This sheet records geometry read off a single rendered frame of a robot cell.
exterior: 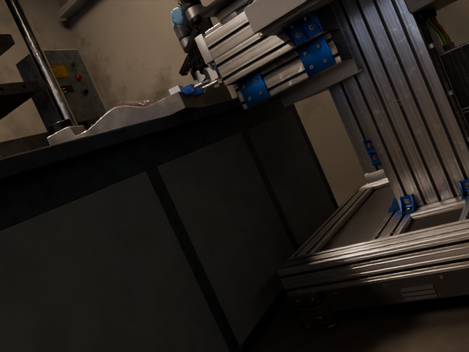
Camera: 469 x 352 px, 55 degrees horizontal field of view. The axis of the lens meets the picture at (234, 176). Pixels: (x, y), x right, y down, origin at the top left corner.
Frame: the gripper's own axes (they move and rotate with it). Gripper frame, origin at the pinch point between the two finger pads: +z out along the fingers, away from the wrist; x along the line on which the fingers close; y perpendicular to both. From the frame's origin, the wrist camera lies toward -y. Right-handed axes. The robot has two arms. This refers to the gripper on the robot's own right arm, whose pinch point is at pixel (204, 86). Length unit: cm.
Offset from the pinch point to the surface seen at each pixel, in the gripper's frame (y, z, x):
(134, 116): 25, 10, -80
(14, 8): -49, -67, -45
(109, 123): 17, 9, -84
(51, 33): -224, -141, 127
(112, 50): -182, -100, 150
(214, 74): 28.2, 2.9, -31.6
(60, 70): -62, -40, -24
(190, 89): 40, 10, -68
